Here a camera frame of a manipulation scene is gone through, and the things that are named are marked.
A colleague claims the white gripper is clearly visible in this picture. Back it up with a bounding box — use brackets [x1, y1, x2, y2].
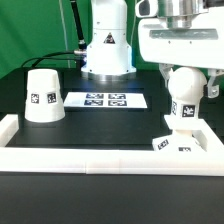
[138, 14, 224, 98]

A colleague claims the white lamp bulb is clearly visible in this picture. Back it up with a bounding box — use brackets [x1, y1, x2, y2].
[165, 67, 207, 130]

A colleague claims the white lamp base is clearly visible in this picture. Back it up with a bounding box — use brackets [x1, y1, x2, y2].
[151, 118, 208, 153]

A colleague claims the white lamp shade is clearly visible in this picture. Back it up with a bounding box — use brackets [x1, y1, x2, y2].
[25, 69, 65, 123]

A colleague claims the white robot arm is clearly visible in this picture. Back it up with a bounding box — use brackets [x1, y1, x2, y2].
[82, 0, 224, 98]

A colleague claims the white marker sheet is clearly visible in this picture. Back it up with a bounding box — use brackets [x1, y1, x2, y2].
[64, 92, 147, 109]

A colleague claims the black corrugated hose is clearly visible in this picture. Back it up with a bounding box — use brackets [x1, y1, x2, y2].
[69, 0, 88, 51]

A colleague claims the white U-shaped frame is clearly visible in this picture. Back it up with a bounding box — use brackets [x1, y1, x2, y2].
[0, 114, 224, 176]

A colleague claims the black cable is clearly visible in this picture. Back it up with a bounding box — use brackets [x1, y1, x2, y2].
[20, 50, 88, 69]

